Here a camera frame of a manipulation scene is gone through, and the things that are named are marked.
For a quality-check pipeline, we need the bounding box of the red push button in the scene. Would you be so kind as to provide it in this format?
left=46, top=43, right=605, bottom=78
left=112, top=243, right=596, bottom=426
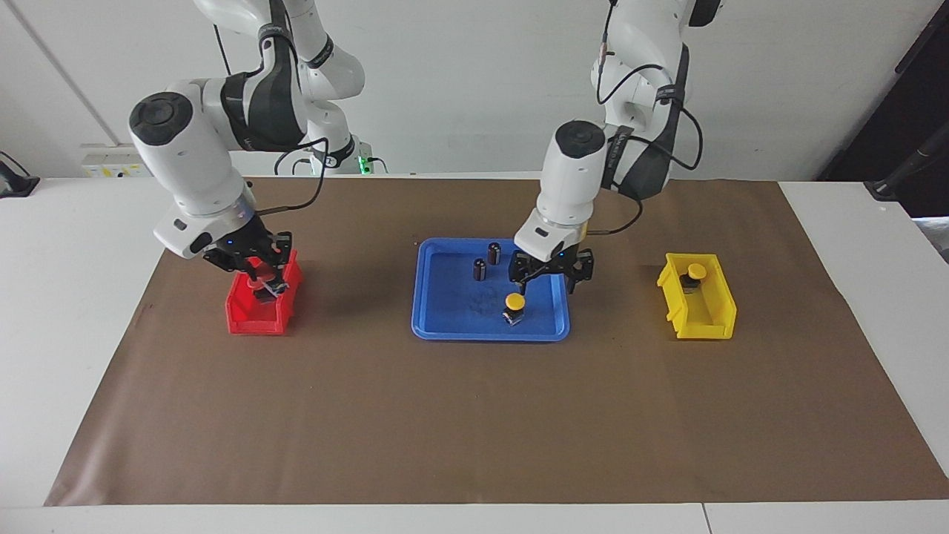
left=248, top=261, right=287, bottom=300

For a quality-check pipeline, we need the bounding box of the black desk clamp device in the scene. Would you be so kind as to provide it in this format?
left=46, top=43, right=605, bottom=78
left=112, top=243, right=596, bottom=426
left=0, top=152, right=40, bottom=199

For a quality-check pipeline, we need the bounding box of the yellow plastic bin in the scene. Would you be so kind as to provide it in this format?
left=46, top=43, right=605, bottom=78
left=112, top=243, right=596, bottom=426
left=656, top=253, right=738, bottom=340

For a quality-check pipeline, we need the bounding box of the white power strip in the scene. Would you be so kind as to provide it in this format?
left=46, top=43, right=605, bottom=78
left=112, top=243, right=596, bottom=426
left=80, top=145, right=153, bottom=179

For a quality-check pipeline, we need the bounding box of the brown paper table mat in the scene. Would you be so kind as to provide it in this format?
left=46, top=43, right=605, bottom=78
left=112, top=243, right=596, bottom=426
left=44, top=176, right=949, bottom=507

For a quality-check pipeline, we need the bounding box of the blue plastic tray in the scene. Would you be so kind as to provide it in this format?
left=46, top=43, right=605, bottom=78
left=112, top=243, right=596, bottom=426
left=411, top=237, right=571, bottom=342

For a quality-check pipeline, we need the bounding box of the red plastic bin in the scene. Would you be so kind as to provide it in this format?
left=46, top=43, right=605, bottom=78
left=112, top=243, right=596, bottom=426
left=225, top=248, right=303, bottom=336

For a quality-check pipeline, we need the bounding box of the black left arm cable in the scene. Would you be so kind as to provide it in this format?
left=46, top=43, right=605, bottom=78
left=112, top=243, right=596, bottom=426
left=589, top=0, right=704, bottom=237

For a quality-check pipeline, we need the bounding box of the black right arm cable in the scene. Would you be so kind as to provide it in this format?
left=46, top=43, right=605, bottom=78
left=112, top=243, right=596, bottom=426
left=214, top=0, right=330, bottom=217

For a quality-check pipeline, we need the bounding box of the black right base cable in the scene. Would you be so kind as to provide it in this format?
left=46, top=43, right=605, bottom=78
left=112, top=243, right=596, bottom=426
left=273, top=145, right=316, bottom=177

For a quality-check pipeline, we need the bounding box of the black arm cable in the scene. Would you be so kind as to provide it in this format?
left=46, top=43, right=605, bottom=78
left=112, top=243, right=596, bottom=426
left=214, top=0, right=330, bottom=217
left=589, top=0, right=704, bottom=237

